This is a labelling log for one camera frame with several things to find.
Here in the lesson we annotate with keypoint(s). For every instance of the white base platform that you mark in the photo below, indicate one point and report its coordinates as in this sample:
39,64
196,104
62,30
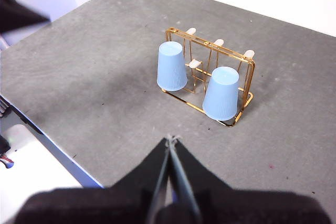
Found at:
39,161

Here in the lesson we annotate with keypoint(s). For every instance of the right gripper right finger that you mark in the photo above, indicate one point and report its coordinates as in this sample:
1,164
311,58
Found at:
236,208

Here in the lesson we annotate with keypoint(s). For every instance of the blue ribbed plastic cup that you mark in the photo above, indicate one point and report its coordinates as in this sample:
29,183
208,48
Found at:
220,95
172,69

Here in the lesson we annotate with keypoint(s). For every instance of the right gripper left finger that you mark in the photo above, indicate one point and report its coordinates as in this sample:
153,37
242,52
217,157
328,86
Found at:
118,205

